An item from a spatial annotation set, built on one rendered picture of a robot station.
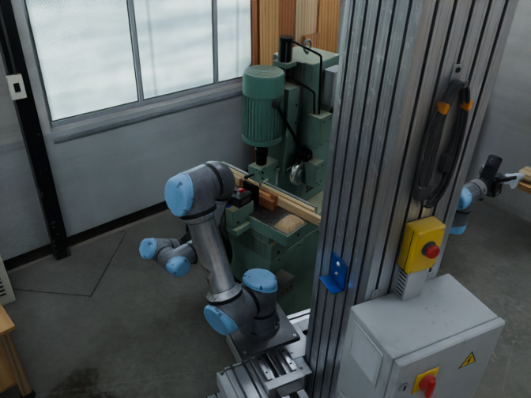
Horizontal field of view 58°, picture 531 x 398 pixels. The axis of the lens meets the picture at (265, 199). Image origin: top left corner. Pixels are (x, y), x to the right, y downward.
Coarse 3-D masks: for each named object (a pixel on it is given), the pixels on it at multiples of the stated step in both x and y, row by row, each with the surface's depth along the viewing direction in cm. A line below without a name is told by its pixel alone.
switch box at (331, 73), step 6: (336, 66) 215; (324, 72) 212; (330, 72) 210; (336, 72) 209; (324, 78) 213; (330, 78) 211; (336, 78) 211; (324, 84) 214; (330, 84) 212; (336, 84) 213; (324, 90) 216; (330, 90) 213; (324, 96) 217; (330, 96) 215; (324, 102) 218; (330, 102) 216
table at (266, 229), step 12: (252, 216) 216; (264, 216) 216; (276, 216) 217; (228, 228) 214; (240, 228) 213; (264, 228) 213; (276, 228) 209; (300, 228) 211; (312, 228) 219; (276, 240) 210; (288, 240) 206
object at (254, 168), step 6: (270, 156) 229; (270, 162) 224; (276, 162) 225; (252, 168) 220; (258, 168) 219; (264, 168) 219; (270, 168) 223; (258, 174) 218; (264, 174) 221; (270, 174) 225; (258, 180) 220; (264, 180) 223
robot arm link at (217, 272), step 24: (192, 168) 145; (168, 192) 142; (192, 192) 138; (216, 192) 145; (192, 216) 141; (216, 240) 146; (216, 264) 147; (216, 288) 149; (240, 288) 153; (216, 312) 149; (240, 312) 152
